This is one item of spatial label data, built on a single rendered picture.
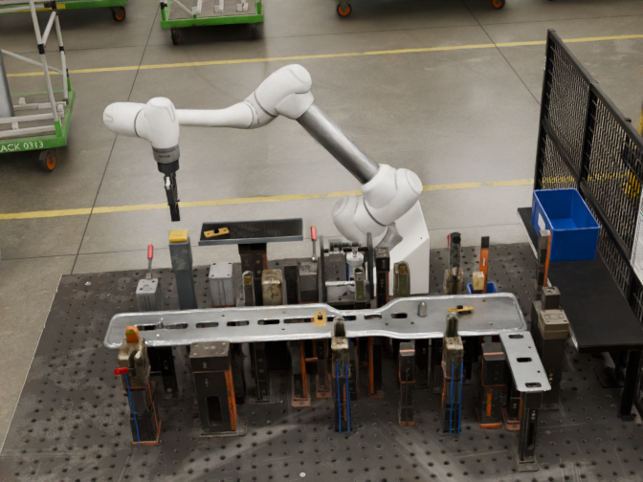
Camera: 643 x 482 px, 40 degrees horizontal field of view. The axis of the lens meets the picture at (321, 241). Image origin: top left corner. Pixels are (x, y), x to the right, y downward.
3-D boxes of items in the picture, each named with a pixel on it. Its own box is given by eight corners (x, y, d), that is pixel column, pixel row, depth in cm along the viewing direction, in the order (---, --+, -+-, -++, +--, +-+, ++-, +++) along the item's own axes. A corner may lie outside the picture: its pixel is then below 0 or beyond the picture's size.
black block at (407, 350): (396, 430, 291) (396, 360, 276) (393, 408, 300) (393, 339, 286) (420, 429, 291) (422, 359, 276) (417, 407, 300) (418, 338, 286)
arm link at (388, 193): (391, 211, 368) (432, 183, 357) (388, 233, 355) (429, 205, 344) (257, 82, 345) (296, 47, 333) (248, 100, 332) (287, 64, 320)
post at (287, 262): (289, 357, 327) (282, 265, 307) (290, 348, 331) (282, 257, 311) (303, 356, 327) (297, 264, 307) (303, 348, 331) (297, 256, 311)
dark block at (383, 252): (377, 354, 326) (375, 256, 305) (375, 342, 332) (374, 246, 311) (390, 354, 326) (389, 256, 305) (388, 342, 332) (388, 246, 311)
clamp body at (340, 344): (329, 436, 290) (325, 351, 273) (328, 411, 301) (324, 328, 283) (358, 434, 290) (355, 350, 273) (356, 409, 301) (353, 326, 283)
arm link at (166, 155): (149, 149, 295) (152, 165, 298) (177, 148, 295) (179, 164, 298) (153, 139, 303) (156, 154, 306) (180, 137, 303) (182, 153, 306)
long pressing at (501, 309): (99, 354, 286) (99, 350, 285) (112, 314, 305) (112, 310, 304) (529, 334, 285) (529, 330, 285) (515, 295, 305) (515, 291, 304)
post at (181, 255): (182, 344, 336) (166, 245, 314) (184, 333, 343) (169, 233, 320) (202, 343, 336) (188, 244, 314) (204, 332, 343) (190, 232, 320)
